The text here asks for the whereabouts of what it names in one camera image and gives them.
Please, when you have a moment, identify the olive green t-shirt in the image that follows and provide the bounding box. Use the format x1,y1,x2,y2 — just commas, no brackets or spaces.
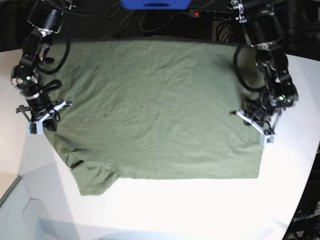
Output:
43,39,263,196

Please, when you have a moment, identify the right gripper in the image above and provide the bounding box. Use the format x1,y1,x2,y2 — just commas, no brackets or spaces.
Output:
15,96,73,132

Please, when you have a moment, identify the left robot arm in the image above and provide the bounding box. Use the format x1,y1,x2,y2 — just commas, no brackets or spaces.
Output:
230,0,299,137

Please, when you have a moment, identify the black power strip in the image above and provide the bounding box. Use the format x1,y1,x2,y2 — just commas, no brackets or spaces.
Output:
188,9,233,21

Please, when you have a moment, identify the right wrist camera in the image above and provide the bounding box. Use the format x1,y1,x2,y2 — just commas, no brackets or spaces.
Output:
27,121,44,135

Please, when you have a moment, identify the blue box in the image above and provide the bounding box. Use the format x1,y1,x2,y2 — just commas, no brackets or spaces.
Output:
120,0,191,10

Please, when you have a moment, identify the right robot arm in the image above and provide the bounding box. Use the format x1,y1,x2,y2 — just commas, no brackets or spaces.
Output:
11,0,72,135

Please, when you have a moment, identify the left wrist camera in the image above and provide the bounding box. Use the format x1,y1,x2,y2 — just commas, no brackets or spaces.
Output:
259,134,275,146

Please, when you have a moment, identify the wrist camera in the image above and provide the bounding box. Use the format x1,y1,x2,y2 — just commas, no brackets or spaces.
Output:
259,134,275,146
27,121,44,135

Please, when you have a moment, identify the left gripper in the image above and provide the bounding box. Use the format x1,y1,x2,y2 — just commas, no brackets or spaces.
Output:
229,98,283,136

